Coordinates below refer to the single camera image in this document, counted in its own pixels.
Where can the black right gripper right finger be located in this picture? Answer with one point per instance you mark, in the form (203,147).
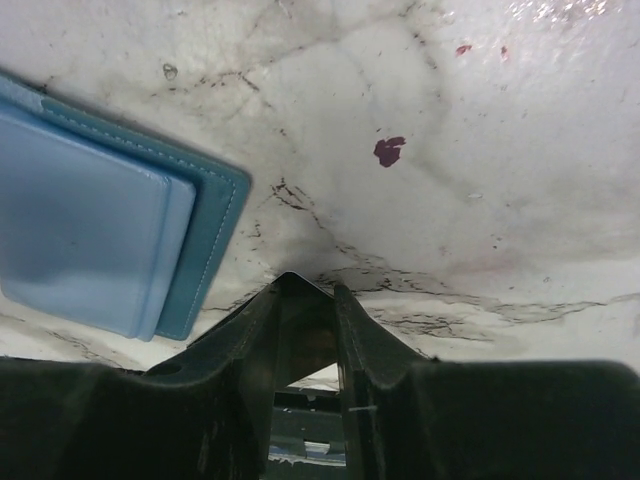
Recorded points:
(407,416)

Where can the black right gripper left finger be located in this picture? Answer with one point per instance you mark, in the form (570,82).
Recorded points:
(202,414)

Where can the blue leather card holder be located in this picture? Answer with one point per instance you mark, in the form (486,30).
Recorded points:
(105,226)

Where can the black credit card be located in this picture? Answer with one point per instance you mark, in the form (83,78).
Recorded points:
(307,338)

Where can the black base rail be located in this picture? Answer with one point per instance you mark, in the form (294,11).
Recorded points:
(307,437)

